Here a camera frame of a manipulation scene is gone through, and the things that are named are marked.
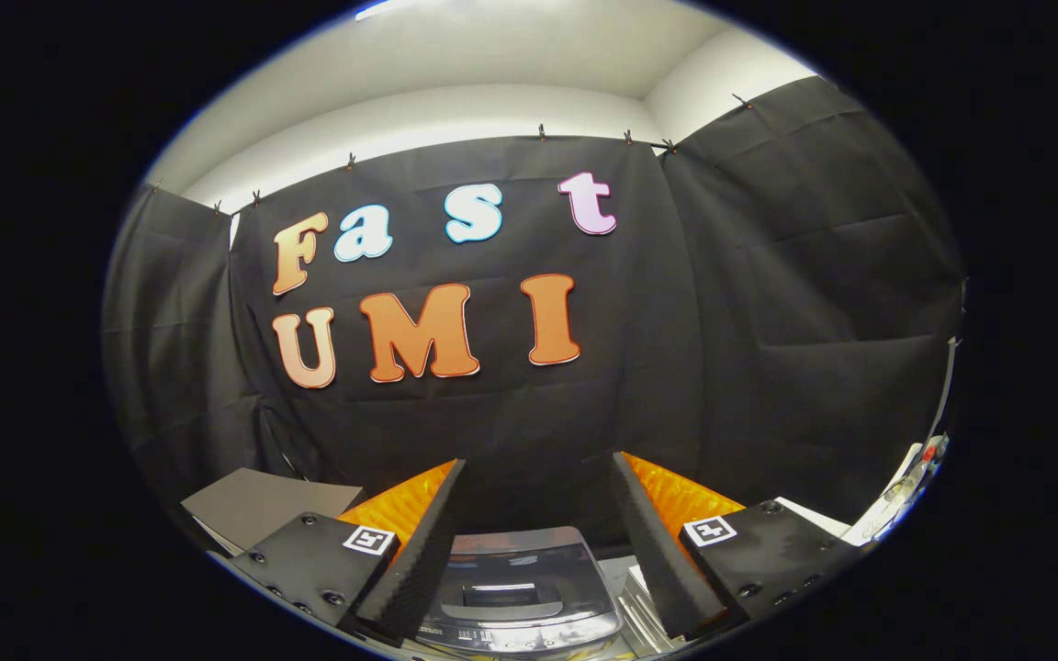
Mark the white flat panel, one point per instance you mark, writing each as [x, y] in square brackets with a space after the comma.
[809, 519]

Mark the grey flat board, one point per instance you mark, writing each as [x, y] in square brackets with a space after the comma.
[263, 505]

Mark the stack of white paper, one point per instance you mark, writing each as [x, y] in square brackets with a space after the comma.
[644, 606]

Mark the row of black backdrop clips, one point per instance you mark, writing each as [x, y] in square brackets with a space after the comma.
[541, 132]

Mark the white plastic bag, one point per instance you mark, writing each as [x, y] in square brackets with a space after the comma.
[878, 519]

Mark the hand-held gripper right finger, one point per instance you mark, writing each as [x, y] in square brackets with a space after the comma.
[662, 560]

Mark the black backdrop cloth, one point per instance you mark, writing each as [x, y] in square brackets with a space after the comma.
[676, 367]

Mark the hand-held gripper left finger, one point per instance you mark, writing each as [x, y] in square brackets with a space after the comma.
[419, 562]

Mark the grey top-load washing machine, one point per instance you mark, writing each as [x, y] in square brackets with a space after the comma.
[529, 641]

